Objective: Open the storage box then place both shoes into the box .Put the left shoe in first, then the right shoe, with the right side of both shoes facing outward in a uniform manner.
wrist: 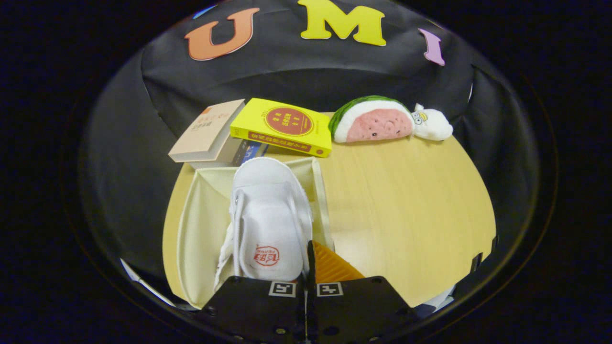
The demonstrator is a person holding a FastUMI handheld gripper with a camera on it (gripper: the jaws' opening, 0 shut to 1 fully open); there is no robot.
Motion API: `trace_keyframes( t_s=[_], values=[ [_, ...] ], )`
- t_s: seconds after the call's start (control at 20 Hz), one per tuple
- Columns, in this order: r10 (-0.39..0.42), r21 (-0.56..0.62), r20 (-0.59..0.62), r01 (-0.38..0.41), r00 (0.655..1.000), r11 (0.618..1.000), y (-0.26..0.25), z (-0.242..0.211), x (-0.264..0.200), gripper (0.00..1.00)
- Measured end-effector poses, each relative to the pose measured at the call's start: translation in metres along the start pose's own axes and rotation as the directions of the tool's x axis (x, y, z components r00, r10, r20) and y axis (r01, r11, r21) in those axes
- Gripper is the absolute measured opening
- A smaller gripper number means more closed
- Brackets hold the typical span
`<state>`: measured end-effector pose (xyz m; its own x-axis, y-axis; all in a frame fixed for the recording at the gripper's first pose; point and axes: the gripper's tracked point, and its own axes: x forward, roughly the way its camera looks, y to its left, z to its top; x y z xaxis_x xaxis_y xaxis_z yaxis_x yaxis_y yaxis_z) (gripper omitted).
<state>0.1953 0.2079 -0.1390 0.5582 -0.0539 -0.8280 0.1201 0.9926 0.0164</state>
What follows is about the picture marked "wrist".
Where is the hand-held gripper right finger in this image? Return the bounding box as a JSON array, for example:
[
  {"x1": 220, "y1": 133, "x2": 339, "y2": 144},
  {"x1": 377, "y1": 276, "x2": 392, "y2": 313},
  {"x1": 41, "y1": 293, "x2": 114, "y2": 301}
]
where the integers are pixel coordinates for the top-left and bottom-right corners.
[{"x1": 307, "y1": 240, "x2": 422, "y2": 344}]

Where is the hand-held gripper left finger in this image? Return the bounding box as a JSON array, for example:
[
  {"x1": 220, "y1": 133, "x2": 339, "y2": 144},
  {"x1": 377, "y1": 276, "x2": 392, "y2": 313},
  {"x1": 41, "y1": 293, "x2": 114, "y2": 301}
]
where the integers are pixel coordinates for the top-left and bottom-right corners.
[{"x1": 201, "y1": 273, "x2": 307, "y2": 343}]

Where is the white canvas shoe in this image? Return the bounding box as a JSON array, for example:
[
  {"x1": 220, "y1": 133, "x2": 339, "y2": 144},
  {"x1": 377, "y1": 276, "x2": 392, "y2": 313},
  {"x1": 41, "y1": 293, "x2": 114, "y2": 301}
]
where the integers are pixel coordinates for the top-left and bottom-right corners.
[
  {"x1": 213, "y1": 222, "x2": 237, "y2": 290},
  {"x1": 229, "y1": 157, "x2": 314, "y2": 282}
]

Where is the cream fabric storage box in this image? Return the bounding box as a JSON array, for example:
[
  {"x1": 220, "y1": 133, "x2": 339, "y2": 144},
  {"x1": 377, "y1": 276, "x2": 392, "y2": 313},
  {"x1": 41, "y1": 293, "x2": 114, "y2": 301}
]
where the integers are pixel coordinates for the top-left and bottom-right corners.
[{"x1": 176, "y1": 157, "x2": 335, "y2": 309}]

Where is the blue book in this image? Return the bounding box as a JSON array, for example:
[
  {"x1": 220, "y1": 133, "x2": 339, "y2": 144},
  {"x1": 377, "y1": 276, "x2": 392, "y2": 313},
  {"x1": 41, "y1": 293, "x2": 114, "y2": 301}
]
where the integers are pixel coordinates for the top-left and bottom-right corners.
[{"x1": 188, "y1": 139, "x2": 269, "y2": 170}]

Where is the beige book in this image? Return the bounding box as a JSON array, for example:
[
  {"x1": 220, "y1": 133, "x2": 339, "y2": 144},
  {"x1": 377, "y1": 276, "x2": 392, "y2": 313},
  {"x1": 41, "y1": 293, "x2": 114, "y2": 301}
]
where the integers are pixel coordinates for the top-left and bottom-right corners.
[{"x1": 168, "y1": 99, "x2": 246, "y2": 163}]

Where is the watermelon slice plush toy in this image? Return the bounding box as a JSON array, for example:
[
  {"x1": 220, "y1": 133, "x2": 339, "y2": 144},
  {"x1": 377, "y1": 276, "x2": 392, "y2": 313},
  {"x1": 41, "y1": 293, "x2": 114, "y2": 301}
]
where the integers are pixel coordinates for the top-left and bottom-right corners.
[{"x1": 329, "y1": 95, "x2": 415, "y2": 143}]

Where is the yellow book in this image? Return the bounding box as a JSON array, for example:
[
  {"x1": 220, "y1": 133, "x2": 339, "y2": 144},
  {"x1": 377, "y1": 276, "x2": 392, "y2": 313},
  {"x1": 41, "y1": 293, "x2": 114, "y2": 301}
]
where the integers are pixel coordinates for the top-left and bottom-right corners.
[{"x1": 230, "y1": 98, "x2": 333, "y2": 158}]

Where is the small white plush toy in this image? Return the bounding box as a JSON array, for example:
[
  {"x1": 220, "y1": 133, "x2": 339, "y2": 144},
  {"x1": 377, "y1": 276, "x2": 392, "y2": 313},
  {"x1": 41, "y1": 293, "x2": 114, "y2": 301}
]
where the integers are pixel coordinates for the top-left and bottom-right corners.
[{"x1": 411, "y1": 103, "x2": 454, "y2": 141}]

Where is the black backdrop cloth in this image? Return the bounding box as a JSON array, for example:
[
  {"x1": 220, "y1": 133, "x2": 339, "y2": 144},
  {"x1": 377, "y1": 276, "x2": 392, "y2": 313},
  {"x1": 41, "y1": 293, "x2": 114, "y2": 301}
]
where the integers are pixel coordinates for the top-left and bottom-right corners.
[{"x1": 79, "y1": 0, "x2": 541, "y2": 306}]

